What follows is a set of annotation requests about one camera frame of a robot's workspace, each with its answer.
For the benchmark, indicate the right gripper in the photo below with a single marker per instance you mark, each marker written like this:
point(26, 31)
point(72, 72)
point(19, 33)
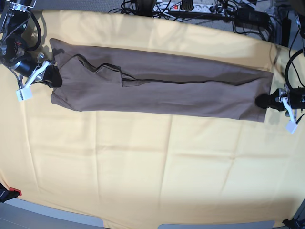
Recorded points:
point(26, 65)

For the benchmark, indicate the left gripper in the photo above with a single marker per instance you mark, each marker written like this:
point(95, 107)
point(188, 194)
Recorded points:
point(295, 99)

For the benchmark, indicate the brown T-shirt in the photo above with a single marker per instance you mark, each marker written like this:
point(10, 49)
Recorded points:
point(113, 79)

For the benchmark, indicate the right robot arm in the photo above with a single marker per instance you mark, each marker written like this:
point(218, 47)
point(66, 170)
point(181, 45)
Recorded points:
point(15, 54)

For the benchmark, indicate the black vertical power strip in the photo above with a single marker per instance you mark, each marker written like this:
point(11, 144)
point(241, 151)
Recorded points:
point(286, 27)

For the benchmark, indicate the black power adapter brick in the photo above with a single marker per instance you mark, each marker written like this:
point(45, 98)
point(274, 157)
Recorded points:
point(252, 17)

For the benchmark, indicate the black clamp at right corner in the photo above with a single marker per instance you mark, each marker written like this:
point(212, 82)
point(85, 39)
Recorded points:
point(294, 223)

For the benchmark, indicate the black clamp with red tip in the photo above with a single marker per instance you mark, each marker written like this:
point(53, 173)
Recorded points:
point(8, 194)

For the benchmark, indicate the white power strip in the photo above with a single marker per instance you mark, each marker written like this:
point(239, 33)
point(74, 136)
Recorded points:
point(173, 7)

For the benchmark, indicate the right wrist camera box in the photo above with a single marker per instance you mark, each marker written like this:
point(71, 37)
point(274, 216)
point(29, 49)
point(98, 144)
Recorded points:
point(24, 94)

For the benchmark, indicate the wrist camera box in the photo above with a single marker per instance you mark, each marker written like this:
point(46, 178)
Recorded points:
point(24, 94)
point(291, 126)

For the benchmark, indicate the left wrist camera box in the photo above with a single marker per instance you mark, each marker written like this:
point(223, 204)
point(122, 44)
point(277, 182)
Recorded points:
point(291, 126)

